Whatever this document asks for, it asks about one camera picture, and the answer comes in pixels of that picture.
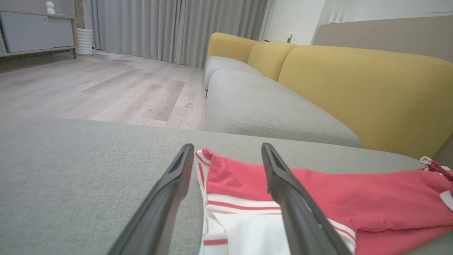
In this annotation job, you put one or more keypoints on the long low TV cabinet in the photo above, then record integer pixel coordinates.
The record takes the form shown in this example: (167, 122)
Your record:
(35, 32)

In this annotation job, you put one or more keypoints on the beige partition panel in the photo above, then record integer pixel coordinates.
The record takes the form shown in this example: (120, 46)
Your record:
(389, 33)

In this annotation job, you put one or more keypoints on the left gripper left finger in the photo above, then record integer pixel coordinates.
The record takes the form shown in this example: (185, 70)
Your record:
(159, 219)

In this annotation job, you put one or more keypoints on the yellow sofa back cushion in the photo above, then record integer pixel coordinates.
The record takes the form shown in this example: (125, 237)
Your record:
(270, 58)
(371, 95)
(230, 46)

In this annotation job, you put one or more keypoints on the white chair back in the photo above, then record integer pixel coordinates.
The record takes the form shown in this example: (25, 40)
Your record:
(334, 16)

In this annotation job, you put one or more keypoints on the grey sofa seat cushion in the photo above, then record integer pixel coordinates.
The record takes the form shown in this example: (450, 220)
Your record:
(223, 65)
(265, 109)

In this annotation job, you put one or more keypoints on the grey pleated curtain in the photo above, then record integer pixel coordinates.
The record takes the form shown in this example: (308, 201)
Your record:
(170, 28)

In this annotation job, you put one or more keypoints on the wooden pillar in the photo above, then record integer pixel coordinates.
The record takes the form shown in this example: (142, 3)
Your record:
(79, 14)

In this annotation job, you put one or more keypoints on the small white figurine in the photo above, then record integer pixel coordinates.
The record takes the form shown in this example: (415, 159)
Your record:
(50, 7)

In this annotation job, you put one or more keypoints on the white ribbed cylinder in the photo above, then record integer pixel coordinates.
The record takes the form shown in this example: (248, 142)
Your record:
(85, 41)

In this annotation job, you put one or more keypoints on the red shorts with white stripe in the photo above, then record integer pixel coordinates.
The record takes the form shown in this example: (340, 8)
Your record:
(442, 168)

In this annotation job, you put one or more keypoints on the red basketball jersey number 23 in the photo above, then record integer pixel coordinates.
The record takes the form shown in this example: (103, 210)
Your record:
(371, 198)

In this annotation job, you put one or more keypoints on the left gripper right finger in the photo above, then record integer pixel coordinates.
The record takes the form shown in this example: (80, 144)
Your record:
(300, 223)

